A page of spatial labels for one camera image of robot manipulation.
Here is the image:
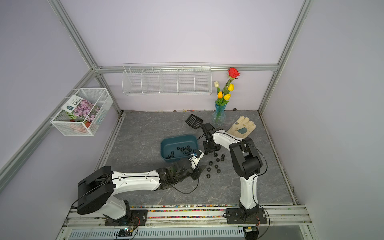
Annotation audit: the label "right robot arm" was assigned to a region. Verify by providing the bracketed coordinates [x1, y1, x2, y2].
[201, 123, 268, 225]

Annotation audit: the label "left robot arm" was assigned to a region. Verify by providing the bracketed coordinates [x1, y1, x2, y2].
[74, 153, 206, 223]

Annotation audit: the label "white wire basket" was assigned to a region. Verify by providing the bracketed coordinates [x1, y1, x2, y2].
[51, 88, 113, 137]

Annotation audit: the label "black plastic scoop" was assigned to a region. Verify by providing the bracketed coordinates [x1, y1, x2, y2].
[185, 114, 204, 129]

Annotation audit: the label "white wire wall shelf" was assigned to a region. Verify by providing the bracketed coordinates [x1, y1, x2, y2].
[122, 63, 213, 96]

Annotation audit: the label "metal base rail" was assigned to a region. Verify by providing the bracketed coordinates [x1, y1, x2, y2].
[57, 204, 319, 240]

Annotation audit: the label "red and yellow flowers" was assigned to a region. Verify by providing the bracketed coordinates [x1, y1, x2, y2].
[214, 68, 241, 107]

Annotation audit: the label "pink flower packet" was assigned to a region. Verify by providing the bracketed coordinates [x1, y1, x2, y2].
[61, 95, 101, 123]

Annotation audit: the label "teal plastic storage box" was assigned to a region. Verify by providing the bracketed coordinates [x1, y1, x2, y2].
[161, 135, 199, 163]

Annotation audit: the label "cream work glove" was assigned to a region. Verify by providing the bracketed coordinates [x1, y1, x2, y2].
[227, 116, 256, 139]

